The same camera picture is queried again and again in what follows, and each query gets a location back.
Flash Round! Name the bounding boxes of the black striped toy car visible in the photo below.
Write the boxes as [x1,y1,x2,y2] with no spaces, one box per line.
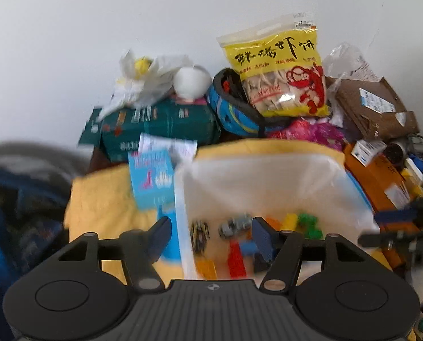
[190,220,211,254]

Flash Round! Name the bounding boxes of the clear plastic bag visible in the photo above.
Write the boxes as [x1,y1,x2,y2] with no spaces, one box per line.
[322,42,383,128]

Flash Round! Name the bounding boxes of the white paper slip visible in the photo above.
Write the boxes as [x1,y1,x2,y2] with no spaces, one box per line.
[138,133,198,160]

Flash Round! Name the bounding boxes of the long red block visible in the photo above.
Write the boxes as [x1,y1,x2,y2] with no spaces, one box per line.
[227,240,248,279]

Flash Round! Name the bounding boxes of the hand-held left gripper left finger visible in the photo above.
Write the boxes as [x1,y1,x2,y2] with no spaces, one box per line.
[53,216,173,292]

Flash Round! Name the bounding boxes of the blue black helmet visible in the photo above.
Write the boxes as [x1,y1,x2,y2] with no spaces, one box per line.
[206,67,290,137]

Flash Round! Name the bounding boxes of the white plastic bag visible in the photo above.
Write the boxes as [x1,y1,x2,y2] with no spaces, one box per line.
[107,48,192,114]

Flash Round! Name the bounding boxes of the yellow snack bag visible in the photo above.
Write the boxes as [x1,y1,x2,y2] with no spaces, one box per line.
[217,12,331,118]

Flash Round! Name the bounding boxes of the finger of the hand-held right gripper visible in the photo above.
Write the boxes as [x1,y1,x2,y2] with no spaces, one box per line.
[373,206,422,225]
[357,231,418,253]

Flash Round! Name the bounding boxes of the brown cardboard parcel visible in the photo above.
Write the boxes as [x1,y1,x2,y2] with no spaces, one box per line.
[334,77,420,141]

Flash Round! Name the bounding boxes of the white plastic storage bin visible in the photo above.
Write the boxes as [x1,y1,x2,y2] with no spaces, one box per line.
[156,149,381,281]

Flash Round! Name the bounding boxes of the grey metal device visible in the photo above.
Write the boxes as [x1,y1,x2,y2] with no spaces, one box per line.
[384,135,423,171]

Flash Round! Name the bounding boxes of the yellow blanket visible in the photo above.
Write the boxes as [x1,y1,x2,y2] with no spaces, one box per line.
[63,138,393,285]

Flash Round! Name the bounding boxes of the yellow building block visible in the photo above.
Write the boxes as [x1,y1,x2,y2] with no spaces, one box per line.
[282,213,299,231]

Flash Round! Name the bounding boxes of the pink shiny wrapping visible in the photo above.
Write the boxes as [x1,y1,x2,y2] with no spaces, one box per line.
[266,119,345,151]

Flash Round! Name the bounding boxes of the white round object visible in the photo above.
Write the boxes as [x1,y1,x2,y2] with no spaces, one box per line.
[173,65,212,101]

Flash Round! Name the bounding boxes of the orange cardboard box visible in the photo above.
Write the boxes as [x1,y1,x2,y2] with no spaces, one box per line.
[343,144,416,271]

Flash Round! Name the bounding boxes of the small white box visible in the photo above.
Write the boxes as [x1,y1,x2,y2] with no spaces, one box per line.
[350,139,388,167]

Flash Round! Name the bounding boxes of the dark green package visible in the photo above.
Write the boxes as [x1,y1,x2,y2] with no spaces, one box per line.
[78,97,222,162]

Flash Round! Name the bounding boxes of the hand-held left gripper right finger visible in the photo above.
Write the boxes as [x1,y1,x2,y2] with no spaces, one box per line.
[251,216,366,294]

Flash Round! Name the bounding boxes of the blue building block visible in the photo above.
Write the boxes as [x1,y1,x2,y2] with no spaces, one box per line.
[240,240,260,256]

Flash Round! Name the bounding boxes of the white toy car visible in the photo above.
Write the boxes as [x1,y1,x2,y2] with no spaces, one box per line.
[219,215,253,238]

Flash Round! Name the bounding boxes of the blue black bag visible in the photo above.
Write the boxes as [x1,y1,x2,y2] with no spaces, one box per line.
[0,142,91,341]

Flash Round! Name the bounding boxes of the green building block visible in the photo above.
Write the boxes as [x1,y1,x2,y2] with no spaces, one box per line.
[297,212,324,240]

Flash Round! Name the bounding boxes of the light blue pink box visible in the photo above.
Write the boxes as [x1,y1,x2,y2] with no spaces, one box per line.
[128,149,178,212]

